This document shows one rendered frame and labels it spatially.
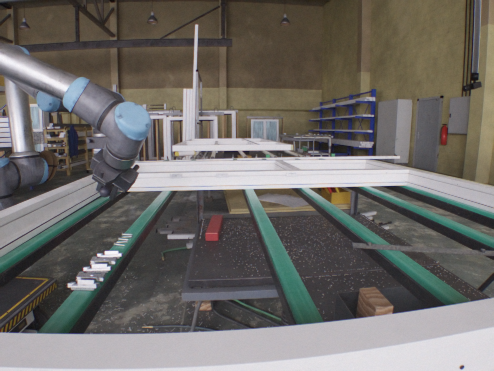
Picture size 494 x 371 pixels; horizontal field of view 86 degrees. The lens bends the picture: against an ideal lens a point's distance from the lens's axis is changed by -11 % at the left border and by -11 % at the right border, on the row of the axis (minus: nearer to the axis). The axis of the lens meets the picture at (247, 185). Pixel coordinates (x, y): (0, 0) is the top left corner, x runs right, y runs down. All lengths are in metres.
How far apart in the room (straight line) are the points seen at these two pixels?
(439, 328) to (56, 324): 0.45
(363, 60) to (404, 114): 3.76
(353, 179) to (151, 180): 0.88
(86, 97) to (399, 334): 0.74
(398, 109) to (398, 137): 0.87
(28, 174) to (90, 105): 1.07
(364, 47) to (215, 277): 12.67
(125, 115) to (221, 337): 0.57
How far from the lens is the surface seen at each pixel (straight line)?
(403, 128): 10.29
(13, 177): 1.76
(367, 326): 0.31
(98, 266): 0.59
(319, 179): 1.31
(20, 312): 1.69
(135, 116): 0.75
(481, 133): 7.87
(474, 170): 7.95
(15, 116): 1.83
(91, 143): 1.39
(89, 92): 0.78
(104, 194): 0.98
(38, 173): 1.83
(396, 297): 0.93
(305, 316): 0.43
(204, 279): 1.09
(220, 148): 3.66
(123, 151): 0.78
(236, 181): 1.23
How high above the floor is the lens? 1.11
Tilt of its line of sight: 11 degrees down
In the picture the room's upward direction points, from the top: straight up
